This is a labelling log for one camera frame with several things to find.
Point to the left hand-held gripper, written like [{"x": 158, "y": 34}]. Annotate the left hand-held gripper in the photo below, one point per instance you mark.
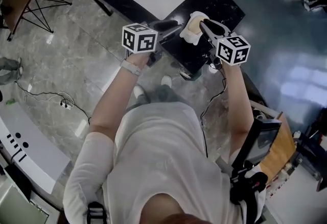
[{"x": 139, "y": 39}]

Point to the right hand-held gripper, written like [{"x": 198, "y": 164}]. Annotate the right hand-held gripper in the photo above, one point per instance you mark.
[{"x": 233, "y": 50}]

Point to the beige bar of soap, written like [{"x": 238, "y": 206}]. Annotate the beige bar of soap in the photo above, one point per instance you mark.
[{"x": 194, "y": 25}]

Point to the person's left forearm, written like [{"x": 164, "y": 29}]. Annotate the person's left forearm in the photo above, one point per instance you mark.
[{"x": 112, "y": 100}]

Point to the person's right forearm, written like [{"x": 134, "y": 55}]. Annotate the person's right forearm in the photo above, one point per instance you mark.
[{"x": 238, "y": 100}]

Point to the person's left hand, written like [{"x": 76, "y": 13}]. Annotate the person's left hand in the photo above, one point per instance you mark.
[{"x": 138, "y": 58}]

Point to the black marble vanity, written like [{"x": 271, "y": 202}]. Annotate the black marble vanity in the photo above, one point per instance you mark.
[{"x": 217, "y": 3}]

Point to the person's white shoe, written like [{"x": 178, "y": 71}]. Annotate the person's white shoe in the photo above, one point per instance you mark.
[
  {"x": 139, "y": 91},
  {"x": 166, "y": 80}
]

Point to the white wristband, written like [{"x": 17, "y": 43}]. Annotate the white wristband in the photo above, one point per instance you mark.
[{"x": 130, "y": 67}]

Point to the person's dark trousers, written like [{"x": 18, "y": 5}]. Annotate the person's dark trousers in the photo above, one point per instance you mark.
[{"x": 166, "y": 95}]

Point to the black monitor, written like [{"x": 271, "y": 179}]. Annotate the black monitor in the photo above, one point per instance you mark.
[{"x": 260, "y": 141}]

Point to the person's white shirt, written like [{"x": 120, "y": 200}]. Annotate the person's white shirt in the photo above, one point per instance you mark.
[{"x": 163, "y": 156}]

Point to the white power strip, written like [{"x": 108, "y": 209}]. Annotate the white power strip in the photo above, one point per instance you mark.
[{"x": 66, "y": 105}]

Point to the wooden side desk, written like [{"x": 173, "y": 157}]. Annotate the wooden side desk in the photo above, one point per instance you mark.
[{"x": 281, "y": 146}]

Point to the black belt pack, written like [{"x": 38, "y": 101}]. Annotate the black belt pack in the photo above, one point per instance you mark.
[{"x": 249, "y": 184}]

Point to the white panel with black marks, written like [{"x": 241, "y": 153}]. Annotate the white panel with black marks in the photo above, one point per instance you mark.
[{"x": 33, "y": 146}]

